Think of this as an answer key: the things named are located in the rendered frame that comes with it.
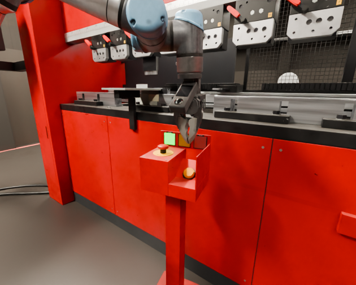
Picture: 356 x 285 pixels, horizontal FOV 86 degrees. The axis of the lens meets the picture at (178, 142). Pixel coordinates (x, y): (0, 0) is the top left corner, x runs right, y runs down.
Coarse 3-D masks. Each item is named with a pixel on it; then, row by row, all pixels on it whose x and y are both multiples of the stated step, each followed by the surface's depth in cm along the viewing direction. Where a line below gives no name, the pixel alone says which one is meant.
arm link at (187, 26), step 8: (176, 16) 50; (184, 16) 48; (192, 16) 48; (200, 16) 49; (176, 24) 49; (184, 24) 49; (192, 24) 48; (200, 24) 49; (176, 32) 49; (184, 32) 49; (192, 32) 49; (200, 32) 50; (176, 40) 50; (184, 40) 50; (192, 40) 50; (200, 40) 51; (176, 48) 52; (184, 48) 51; (192, 48) 50; (200, 48) 51; (176, 56) 54; (184, 56) 51; (192, 56) 58; (200, 56) 52
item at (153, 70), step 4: (144, 60) 113; (148, 60) 111; (152, 60) 110; (156, 60) 108; (144, 64) 114; (148, 64) 112; (152, 64) 110; (156, 64) 109; (144, 68) 114; (148, 68) 113; (152, 68) 111; (156, 68) 109; (148, 72) 114; (152, 72) 113; (156, 72) 111
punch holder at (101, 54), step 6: (96, 36) 127; (102, 36) 124; (108, 36) 125; (96, 42) 129; (102, 42) 125; (102, 48) 126; (108, 48) 127; (96, 54) 131; (102, 54) 127; (108, 54) 128; (96, 60) 132; (102, 60) 129; (108, 60) 128
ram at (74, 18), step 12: (168, 0) 93; (216, 0) 80; (228, 0) 78; (72, 12) 137; (84, 12) 129; (168, 12) 94; (72, 24) 140; (84, 24) 132; (72, 36) 143; (84, 36) 135
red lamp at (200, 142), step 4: (196, 136) 70; (200, 136) 69; (196, 140) 70; (200, 140) 70; (204, 140) 69; (196, 144) 71; (200, 144) 70; (204, 144) 69; (200, 148) 70; (204, 148) 70
